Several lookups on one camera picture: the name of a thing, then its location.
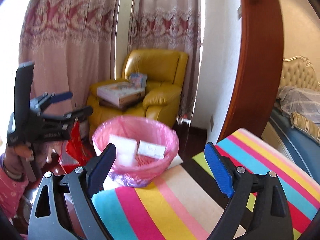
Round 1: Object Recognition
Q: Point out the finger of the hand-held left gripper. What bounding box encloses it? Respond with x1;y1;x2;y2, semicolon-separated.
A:
40;106;93;133
30;92;73;110

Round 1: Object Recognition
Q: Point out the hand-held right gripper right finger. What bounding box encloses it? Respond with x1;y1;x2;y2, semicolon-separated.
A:
204;142;293;240

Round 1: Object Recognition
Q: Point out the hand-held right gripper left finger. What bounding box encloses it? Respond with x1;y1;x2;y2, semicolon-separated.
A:
27;142;117;240

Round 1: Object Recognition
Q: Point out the white foam strip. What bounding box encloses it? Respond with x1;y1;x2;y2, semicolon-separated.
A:
109;134;138;167

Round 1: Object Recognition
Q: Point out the pink plastic trash bag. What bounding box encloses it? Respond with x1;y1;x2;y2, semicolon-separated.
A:
92;116;180;188

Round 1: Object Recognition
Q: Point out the white pink paper box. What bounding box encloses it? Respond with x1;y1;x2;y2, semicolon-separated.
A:
137;140;167;160

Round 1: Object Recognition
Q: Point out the person's left hand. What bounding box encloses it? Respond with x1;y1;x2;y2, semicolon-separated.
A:
4;142;35;170

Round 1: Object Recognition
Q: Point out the red bag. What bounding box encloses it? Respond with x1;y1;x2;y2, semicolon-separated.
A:
59;122;97;173

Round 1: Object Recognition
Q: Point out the brown flat box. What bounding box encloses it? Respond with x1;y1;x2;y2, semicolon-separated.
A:
99;96;135;112

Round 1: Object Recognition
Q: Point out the white flat box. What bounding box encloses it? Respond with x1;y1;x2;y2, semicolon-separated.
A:
97;81;145;105

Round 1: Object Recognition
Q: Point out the pink patterned curtain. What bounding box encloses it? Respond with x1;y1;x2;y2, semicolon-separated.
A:
19;0;119;155
129;0;204;120

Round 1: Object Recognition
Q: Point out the blue pink picture box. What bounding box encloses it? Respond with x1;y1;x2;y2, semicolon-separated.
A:
130;73;148;89

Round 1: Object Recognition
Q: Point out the blue bed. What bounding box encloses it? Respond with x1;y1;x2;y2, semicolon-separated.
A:
261;105;320;175

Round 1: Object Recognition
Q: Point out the yellow leather armchair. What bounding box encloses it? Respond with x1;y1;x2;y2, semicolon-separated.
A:
86;49;189;128

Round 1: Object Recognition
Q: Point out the striped pillow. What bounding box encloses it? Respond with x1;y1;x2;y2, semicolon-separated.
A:
291;112;320;142

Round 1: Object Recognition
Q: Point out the grey duvet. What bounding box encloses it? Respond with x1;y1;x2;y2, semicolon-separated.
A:
276;86;320;113

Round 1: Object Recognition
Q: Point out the wooden partition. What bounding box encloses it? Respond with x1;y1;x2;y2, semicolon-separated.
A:
217;0;284;143

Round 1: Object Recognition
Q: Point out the beige tufted headboard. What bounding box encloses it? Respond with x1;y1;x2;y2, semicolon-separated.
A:
279;55;320;93

